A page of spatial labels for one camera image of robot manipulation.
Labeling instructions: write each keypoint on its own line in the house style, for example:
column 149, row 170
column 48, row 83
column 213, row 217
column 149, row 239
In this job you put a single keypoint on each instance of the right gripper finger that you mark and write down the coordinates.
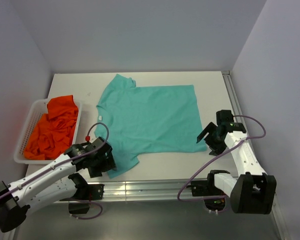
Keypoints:
column 210, row 128
column 215, row 151

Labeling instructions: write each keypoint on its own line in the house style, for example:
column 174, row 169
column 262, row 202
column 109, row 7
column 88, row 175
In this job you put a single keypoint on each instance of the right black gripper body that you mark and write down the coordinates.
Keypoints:
column 213, row 138

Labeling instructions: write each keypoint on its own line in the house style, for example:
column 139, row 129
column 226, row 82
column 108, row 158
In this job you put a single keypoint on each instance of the front aluminium rail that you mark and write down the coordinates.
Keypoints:
column 152, row 191

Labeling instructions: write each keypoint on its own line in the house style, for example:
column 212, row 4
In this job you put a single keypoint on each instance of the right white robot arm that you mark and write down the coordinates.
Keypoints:
column 254, row 190

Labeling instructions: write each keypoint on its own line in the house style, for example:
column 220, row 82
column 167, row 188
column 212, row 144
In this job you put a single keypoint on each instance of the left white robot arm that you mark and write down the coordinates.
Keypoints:
column 12, row 212

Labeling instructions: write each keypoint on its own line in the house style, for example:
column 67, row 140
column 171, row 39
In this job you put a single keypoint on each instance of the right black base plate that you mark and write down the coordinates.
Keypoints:
column 200, row 188

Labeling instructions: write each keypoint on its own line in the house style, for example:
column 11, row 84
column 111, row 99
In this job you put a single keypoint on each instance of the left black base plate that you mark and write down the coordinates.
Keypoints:
column 90, row 192

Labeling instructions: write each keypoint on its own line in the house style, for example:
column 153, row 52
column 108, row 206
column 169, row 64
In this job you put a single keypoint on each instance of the right side aluminium rail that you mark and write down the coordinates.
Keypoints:
column 276, row 214

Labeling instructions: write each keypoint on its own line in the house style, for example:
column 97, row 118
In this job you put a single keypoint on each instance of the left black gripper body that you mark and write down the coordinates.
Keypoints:
column 99, row 161

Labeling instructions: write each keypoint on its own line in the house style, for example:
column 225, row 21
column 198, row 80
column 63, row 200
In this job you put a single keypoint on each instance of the teal t-shirt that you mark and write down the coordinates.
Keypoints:
column 147, row 120

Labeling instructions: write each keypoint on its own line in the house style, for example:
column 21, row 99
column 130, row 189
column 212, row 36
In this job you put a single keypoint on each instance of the aluminium rail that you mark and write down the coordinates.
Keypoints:
column 152, row 191
column 276, row 214

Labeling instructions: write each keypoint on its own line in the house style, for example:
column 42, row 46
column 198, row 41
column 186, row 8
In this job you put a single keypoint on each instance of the orange t-shirt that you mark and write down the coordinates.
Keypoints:
column 55, row 130

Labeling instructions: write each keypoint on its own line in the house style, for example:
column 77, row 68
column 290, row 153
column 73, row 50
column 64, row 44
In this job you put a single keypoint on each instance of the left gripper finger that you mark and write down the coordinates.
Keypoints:
column 95, row 172
column 111, row 164

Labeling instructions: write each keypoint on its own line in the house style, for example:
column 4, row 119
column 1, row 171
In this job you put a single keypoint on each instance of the white plastic basket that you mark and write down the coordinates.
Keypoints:
column 36, row 111

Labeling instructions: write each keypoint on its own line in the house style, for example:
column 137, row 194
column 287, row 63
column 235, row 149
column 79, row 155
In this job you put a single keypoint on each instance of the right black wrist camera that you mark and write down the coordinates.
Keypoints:
column 227, row 120

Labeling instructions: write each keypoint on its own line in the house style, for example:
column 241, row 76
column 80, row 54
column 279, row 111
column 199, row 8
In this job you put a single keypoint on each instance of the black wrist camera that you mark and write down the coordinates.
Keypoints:
column 99, row 148
column 227, row 120

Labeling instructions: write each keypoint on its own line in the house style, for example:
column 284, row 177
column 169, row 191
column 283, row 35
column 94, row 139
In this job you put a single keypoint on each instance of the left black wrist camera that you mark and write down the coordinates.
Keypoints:
column 99, row 148

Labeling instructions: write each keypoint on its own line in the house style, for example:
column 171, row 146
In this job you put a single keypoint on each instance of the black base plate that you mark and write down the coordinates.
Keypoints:
column 200, row 188
column 90, row 192

